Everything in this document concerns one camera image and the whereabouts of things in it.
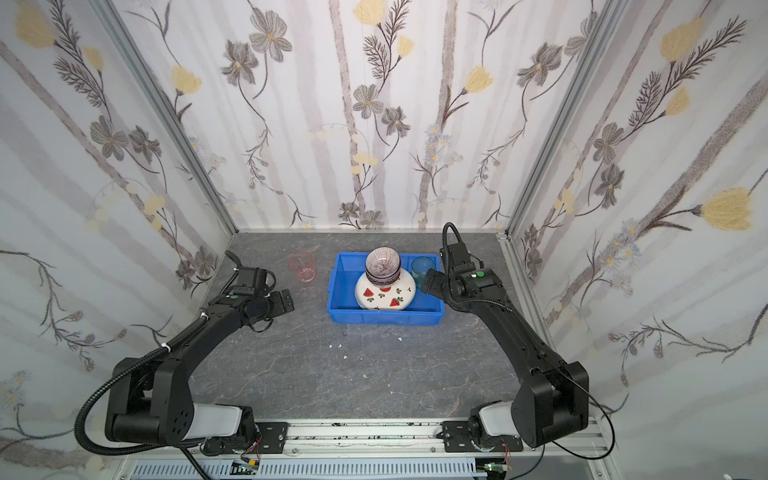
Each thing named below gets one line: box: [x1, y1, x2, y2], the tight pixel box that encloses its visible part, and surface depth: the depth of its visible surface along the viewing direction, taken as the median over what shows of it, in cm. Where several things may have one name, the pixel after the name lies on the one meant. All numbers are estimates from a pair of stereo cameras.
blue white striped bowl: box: [365, 246, 401, 287], surface depth 97 cm
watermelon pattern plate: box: [355, 268, 417, 311], surface depth 100 cm
